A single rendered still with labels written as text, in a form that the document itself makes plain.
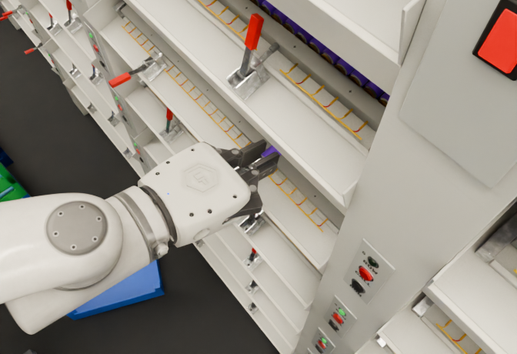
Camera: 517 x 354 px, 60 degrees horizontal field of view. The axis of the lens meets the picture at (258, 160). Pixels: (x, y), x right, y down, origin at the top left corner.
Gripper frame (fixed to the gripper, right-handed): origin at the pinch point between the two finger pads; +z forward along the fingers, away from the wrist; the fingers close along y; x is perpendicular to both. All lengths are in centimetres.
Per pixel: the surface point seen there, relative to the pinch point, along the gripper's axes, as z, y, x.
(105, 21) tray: 2.1, 45.4, 7.0
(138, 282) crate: 0, 38, 104
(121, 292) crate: -6, 39, 105
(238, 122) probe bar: 4.7, 9.3, 3.7
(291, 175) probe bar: 4.6, -2.6, 3.7
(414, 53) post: -7.7, -15.4, -29.8
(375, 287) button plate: -1.9, -21.1, -1.6
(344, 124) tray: 1.2, -8.7, -13.6
